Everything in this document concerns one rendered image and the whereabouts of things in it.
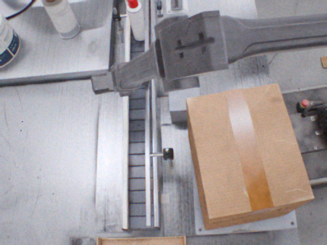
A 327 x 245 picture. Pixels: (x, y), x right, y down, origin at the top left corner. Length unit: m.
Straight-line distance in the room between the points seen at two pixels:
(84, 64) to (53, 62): 0.13
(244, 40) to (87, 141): 0.82
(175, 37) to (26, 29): 1.06
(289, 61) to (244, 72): 1.12
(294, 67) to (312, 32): 1.82
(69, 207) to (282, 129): 0.69
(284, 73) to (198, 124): 1.51
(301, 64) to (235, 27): 1.92
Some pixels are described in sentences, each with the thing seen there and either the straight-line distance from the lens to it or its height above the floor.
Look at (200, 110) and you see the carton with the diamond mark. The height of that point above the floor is 1.12.
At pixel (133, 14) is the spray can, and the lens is 1.14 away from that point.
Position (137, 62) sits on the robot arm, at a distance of 0.63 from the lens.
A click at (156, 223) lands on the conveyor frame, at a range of 1.00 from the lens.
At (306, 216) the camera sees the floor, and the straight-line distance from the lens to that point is 1.98.
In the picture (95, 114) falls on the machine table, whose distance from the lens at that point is 1.19.
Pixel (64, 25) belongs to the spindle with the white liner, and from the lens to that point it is 1.29.
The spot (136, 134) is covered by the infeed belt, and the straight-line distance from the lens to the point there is 1.07.
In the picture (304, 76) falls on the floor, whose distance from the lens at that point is 2.29.
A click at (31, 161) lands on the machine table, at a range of 1.21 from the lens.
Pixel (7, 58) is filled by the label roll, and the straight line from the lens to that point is 1.38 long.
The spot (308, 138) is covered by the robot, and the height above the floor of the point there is 0.26.
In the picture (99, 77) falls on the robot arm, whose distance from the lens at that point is 0.92.
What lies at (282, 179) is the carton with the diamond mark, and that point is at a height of 1.12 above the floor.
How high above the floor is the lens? 1.86
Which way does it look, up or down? 65 degrees down
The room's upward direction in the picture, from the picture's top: 12 degrees counter-clockwise
